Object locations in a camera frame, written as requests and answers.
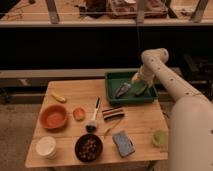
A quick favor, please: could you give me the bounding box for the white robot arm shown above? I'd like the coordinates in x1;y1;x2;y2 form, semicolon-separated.
132;48;213;171

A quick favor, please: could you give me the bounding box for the grey fish toy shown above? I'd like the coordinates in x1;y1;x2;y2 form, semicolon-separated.
115;83;131;98

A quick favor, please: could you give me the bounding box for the orange bowl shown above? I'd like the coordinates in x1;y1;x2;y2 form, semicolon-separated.
39;105;68;130

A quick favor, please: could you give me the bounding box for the striped black white eraser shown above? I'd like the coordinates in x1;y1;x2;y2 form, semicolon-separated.
102;107;125;121

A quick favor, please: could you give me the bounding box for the green cup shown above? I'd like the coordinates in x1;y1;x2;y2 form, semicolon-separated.
152;130;168;147

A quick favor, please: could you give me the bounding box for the green plastic tray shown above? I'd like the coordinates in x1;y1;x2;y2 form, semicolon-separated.
105;71;158;106

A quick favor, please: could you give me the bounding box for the green cucumber toy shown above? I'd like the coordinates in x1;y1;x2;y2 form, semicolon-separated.
135;85;147;96

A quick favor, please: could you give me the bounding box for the wooden spoon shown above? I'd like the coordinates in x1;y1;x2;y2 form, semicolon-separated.
104;119;122;139

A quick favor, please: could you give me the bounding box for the black white brush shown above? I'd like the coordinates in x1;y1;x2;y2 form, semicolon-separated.
86;98;100;133

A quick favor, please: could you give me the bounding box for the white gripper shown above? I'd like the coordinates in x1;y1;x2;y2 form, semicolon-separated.
131;65;155;87

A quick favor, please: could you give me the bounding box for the blue sponge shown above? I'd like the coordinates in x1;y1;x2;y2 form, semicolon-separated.
112;131;135;157

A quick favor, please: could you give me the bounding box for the dark bowl with beans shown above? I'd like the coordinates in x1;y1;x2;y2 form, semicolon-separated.
75;134;103;162

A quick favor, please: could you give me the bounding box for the small orange cup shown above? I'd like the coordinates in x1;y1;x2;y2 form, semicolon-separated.
73;107;86;121

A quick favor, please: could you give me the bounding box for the yellow banana toy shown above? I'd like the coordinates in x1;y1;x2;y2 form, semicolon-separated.
51;93;67;103

